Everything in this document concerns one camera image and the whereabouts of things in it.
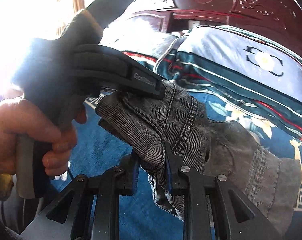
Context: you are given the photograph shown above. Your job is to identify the grey denim pants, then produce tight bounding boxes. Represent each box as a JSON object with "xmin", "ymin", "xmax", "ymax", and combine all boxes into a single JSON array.
[{"xmin": 95, "ymin": 81, "xmax": 301, "ymax": 235}]

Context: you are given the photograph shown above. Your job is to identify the bare left hand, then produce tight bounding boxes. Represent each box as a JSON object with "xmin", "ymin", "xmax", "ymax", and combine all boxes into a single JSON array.
[{"xmin": 0, "ymin": 97, "xmax": 78, "ymax": 176}]

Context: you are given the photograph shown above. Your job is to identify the blue deer pattern blanket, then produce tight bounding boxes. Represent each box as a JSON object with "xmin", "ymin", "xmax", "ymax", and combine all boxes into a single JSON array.
[{"xmin": 50, "ymin": 89, "xmax": 302, "ymax": 240}]

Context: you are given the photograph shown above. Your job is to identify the light blue flower pillow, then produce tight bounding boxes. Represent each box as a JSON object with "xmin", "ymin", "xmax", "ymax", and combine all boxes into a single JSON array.
[{"xmin": 153, "ymin": 25, "xmax": 302, "ymax": 139}]

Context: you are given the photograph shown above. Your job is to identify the dark red carved headboard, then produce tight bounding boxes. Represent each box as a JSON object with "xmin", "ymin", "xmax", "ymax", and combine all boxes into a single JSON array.
[{"xmin": 128, "ymin": 0, "xmax": 302, "ymax": 57}]

